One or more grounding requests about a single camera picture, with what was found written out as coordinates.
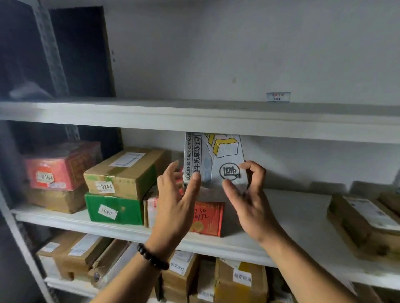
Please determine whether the person's right hand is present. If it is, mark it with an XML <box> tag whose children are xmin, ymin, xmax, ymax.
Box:
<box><xmin>222</xmin><ymin>161</ymin><xmax>282</xmax><ymax>247</ymax></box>

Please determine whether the person's left hand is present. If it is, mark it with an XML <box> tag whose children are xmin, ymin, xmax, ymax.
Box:
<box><xmin>147</xmin><ymin>161</ymin><xmax>202</xmax><ymax>256</ymax></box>

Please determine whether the red printed cardboard box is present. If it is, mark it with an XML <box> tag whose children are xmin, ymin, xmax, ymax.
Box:
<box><xmin>175</xmin><ymin>178</ymin><xmax>225</xmax><ymax>238</ymax></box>

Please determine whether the plain green cardboard box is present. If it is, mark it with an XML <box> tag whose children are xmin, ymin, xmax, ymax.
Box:
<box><xmin>85</xmin><ymin>192</ymin><xmax>145</xmax><ymax>226</ymax></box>

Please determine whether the dark green cardboard box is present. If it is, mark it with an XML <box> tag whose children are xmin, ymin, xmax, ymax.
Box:
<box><xmin>83</xmin><ymin>147</ymin><xmax>166</xmax><ymax>201</ymax></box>

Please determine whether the grey white box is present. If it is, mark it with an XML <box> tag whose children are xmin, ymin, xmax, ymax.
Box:
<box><xmin>182</xmin><ymin>132</ymin><xmax>249</xmax><ymax>189</ymax></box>

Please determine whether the row of parcels shelf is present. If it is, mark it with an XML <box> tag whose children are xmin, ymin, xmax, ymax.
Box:
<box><xmin>37</xmin><ymin>231</ymin><xmax>298</xmax><ymax>303</ymax></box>

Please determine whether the white metal shelf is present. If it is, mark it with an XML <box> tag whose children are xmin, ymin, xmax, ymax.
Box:
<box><xmin>0</xmin><ymin>0</ymin><xmax>400</xmax><ymax>303</ymax></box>

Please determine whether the small brown box green print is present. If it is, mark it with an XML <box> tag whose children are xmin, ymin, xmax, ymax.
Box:
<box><xmin>326</xmin><ymin>193</ymin><xmax>400</xmax><ymax>260</ymax></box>

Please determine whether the pink red box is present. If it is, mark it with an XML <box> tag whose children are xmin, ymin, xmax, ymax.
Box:
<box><xmin>23</xmin><ymin>141</ymin><xmax>103</xmax><ymax>191</ymax></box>

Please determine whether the person's right forearm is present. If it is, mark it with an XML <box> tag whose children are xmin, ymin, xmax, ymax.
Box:
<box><xmin>262</xmin><ymin>232</ymin><xmax>360</xmax><ymax>303</ymax></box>

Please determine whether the dark bead bracelet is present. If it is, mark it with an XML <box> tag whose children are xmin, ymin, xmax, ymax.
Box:
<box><xmin>136</xmin><ymin>243</ymin><xmax>170</xmax><ymax>271</ymax></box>

